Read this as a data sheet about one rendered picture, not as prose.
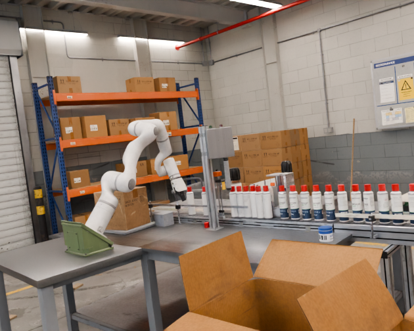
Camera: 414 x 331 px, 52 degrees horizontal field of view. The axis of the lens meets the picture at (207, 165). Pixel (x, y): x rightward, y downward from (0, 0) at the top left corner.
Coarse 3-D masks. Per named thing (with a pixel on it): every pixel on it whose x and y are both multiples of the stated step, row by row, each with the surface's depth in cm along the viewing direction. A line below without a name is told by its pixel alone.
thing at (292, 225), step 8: (152, 216) 331; (176, 216) 312; (184, 216) 306; (192, 216) 303; (224, 224) 282; (232, 224) 278; (248, 224) 270; (256, 224) 265; (264, 224) 261; (272, 224) 257; (280, 224) 254; (288, 224) 250; (296, 224) 247; (304, 224) 243; (312, 224) 239; (320, 224) 236; (328, 224) 233
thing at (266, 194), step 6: (264, 186) 262; (264, 192) 262; (270, 192) 263; (264, 198) 262; (270, 198) 262; (264, 204) 263; (270, 204) 262; (264, 210) 263; (270, 210) 262; (270, 216) 262
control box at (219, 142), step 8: (216, 128) 267; (224, 128) 268; (208, 136) 266; (216, 136) 267; (224, 136) 268; (232, 136) 269; (208, 144) 266; (216, 144) 267; (224, 144) 268; (232, 144) 270; (208, 152) 267; (216, 152) 267; (224, 152) 269; (232, 152) 270
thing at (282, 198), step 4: (280, 188) 255; (284, 188) 255; (280, 192) 254; (284, 192) 254; (280, 196) 254; (284, 196) 254; (280, 200) 255; (284, 200) 254; (280, 204) 255; (284, 204) 254; (280, 208) 256; (284, 208) 254; (280, 212) 256; (284, 212) 254; (284, 216) 255; (288, 216) 256
